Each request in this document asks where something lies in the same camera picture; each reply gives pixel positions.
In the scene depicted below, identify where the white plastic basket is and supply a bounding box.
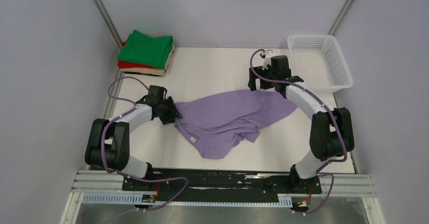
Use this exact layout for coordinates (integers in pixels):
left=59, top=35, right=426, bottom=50
left=287, top=34, right=354, bottom=93

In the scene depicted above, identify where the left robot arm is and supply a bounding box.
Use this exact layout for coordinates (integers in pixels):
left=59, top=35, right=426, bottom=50
left=84, top=85, right=182, bottom=190

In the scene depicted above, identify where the purple t shirt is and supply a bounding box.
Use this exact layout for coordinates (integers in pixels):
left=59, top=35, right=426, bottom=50
left=174, top=89, right=297, bottom=159

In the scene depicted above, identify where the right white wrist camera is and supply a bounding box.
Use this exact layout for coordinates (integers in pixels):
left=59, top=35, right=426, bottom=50
left=262, top=55, right=272, bottom=70

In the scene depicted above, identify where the green folded t shirt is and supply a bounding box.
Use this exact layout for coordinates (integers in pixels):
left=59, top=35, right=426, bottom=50
left=117, top=30, right=174, bottom=69

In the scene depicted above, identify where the right corner metal post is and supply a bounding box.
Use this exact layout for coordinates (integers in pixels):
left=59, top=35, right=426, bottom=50
left=328, top=0, right=355, bottom=36

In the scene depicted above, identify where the white cable duct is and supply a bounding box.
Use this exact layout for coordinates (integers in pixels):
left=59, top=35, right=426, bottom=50
left=81, top=193, right=292, bottom=208

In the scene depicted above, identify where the left corner metal post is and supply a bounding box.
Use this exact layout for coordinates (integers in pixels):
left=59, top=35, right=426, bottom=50
left=93, top=0, right=122, bottom=49

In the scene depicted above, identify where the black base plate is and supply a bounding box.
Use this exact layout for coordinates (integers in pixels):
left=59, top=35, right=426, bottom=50
left=121, top=168, right=322, bottom=202

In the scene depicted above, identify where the corner metal post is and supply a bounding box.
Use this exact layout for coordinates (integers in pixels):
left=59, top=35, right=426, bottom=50
left=93, top=0, right=122, bottom=49
left=328, top=0, right=355, bottom=36

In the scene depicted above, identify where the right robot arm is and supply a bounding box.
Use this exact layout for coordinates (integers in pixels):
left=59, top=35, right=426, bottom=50
left=248, top=50, right=355, bottom=193

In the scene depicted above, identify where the aluminium frame rail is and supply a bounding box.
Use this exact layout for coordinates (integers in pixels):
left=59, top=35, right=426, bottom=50
left=61, top=170, right=380, bottom=223

